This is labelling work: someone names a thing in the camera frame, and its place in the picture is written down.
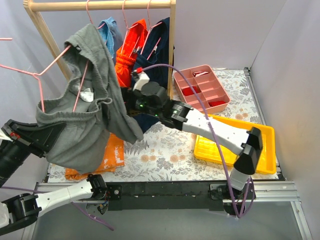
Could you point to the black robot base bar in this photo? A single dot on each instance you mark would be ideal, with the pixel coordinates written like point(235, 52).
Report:
point(166, 195)

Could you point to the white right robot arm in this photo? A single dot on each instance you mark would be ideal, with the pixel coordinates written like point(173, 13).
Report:
point(247, 145)

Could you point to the red cloth in organizer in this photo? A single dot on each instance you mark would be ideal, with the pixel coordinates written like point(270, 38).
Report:
point(188, 91)
point(216, 103)

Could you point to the orange white cloth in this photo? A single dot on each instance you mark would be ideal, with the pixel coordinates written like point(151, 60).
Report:
point(113, 158)

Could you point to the red cloth in organizer middle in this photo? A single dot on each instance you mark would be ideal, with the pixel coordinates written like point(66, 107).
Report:
point(188, 91)

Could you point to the pink divided organizer tray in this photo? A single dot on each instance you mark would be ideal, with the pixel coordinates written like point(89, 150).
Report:
point(209, 85)

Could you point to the light blue shorts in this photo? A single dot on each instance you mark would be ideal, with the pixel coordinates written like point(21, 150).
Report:
point(111, 35)

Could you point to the grey shorts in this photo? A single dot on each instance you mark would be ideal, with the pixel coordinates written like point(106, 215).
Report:
point(92, 106)

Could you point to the pink hanger with navy shorts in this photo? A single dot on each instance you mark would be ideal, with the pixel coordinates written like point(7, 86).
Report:
point(149, 31)

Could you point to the red cloth in organizer front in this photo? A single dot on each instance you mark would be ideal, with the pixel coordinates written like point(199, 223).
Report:
point(216, 103)

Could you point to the pink wire hanger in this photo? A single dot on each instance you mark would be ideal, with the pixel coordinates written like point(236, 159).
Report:
point(38, 75)

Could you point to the pink hanger with orange shorts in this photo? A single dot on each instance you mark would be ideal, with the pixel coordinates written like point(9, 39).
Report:
point(125, 15)

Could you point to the wooden clothes rack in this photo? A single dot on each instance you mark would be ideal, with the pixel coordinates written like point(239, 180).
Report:
point(34, 10)

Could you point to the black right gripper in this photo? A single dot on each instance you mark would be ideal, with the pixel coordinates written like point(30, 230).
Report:
point(128, 100)

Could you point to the navy blue shorts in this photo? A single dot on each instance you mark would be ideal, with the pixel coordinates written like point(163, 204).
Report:
point(156, 51)

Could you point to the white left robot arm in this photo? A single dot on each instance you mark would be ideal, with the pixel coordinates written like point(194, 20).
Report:
point(23, 210)

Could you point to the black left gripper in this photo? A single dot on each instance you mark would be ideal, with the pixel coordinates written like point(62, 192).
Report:
point(27, 140)

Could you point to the orange shorts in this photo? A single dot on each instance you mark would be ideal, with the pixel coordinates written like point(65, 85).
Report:
point(127, 54)

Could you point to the yellow plastic tray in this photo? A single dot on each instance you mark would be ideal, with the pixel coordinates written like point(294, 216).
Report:
point(207, 150)

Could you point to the red white item in organizer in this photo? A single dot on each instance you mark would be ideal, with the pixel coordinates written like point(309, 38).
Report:
point(200, 73)

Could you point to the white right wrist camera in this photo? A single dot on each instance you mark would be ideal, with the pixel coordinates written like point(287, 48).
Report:
point(140, 78)

